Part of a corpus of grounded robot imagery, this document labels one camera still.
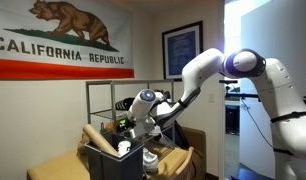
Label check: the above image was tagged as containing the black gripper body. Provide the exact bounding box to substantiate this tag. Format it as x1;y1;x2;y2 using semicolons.
124;119;137;135

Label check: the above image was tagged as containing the green capped clear bottle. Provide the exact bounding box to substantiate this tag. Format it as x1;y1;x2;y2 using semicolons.
117;118;128;132

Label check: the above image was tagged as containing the black plastic bucket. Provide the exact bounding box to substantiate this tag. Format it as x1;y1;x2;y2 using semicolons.
84;132;145;180

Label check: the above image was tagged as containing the grey metal shoe rack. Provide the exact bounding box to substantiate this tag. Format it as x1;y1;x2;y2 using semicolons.
85;79;177;158

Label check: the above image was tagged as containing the orange and white package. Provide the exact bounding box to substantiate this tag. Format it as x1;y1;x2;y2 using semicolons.
104;121;121;133

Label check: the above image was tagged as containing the white crumpled object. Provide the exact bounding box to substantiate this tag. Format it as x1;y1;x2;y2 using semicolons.
116;140;132;157

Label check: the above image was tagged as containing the brown cardboard tube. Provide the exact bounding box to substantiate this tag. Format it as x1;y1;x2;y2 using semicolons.
82;123;120;158

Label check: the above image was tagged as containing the white sneaker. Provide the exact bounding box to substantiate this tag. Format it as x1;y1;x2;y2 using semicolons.
142;147;160;174

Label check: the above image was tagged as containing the navy sneaker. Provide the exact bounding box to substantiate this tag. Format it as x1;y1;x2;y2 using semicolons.
155;88;173;102

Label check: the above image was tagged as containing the black backpack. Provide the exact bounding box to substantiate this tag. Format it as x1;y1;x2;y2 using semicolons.
165;120;191;150

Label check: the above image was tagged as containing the beige table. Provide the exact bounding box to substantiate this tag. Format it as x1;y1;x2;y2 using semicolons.
26;145;191;180

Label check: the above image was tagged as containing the black framed blue picture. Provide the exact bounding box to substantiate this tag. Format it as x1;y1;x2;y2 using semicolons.
161;20;205;82

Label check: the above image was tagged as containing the California Republic flag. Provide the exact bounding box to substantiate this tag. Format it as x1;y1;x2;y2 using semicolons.
0;0;135;82

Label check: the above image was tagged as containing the thin black hanging cable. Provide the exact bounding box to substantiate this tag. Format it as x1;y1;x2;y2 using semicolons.
240;99;275;149

